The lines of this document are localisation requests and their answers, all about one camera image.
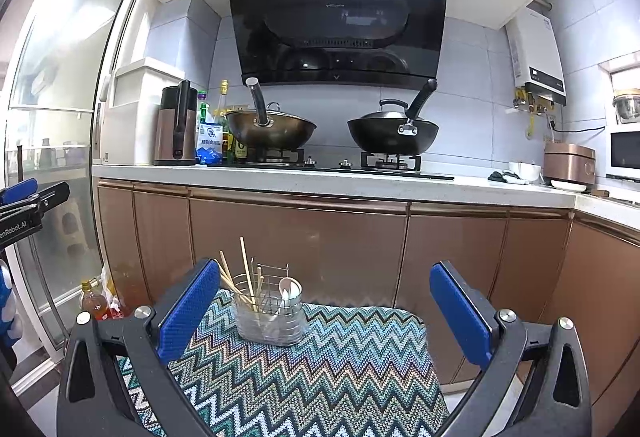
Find metal wire utensil holder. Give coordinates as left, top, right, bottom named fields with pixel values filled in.
left=231, top=262, right=309, bottom=349

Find black cloth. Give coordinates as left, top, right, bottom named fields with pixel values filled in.
left=487, top=170, right=529, bottom=186

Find black range hood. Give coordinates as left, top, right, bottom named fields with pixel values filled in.
left=225, top=0, right=450, bottom=93

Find white bowl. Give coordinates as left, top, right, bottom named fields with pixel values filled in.
left=508, top=160, right=544, bottom=183

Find glass blender jar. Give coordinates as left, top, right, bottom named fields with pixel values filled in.
left=612, top=89, right=640, bottom=124

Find white pipe casing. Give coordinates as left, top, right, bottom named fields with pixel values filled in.
left=102, top=0, right=222, bottom=166

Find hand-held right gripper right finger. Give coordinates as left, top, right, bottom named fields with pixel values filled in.
left=429, top=259, right=593, bottom=437

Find white water heater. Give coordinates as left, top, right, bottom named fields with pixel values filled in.
left=505, top=6, right=569, bottom=107

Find zigzag patterned cloth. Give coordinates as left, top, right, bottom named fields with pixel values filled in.
left=117, top=287, right=452, bottom=437

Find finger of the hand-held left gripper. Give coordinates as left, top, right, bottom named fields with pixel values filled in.
left=0, top=177, right=71, bottom=221

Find yellow gas valves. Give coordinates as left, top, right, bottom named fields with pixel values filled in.
left=512, top=87, right=559, bottom=139

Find black power cable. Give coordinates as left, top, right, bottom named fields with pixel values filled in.
left=547, top=114, right=609, bottom=136

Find red white plastic bag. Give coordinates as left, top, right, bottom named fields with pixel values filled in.
left=99, top=266, right=126, bottom=319

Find white plastic stool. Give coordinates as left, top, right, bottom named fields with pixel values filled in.
left=52, top=196, right=86, bottom=254

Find white plate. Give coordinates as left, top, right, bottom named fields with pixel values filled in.
left=549, top=179, right=589, bottom=195

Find brown lower cabinet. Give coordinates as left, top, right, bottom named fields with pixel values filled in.
left=95, top=179, right=640, bottom=424

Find black gas stove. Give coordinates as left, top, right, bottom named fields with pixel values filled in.
left=244, top=154, right=456, bottom=182

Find brass wok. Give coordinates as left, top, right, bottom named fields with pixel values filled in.
left=224, top=77, right=319, bottom=151

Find blue white salt bag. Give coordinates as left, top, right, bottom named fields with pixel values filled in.
left=195, top=119, right=224, bottom=166

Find brown rice cooker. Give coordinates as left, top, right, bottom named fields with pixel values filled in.
left=542, top=140, right=597, bottom=192

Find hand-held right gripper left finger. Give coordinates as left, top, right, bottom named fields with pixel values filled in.
left=56, top=258, right=221, bottom=437

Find black pot lid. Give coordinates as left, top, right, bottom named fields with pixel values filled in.
left=366, top=98, right=412, bottom=121

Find yellow cap oil bottle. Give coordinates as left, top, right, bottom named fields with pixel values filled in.
left=214, top=79, right=231, bottom=124

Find sliding glass door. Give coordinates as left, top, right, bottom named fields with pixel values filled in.
left=0, top=0, right=152, bottom=399

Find bottle with orange liquid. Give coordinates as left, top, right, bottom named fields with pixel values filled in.
left=77, top=279, right=109, bottom=322

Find white microwave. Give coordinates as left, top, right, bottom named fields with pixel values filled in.
left=605, top=128, right=640, bottom=183

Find black wok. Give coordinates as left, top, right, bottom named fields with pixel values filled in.
left=347, top=78, right=441, bottom=156

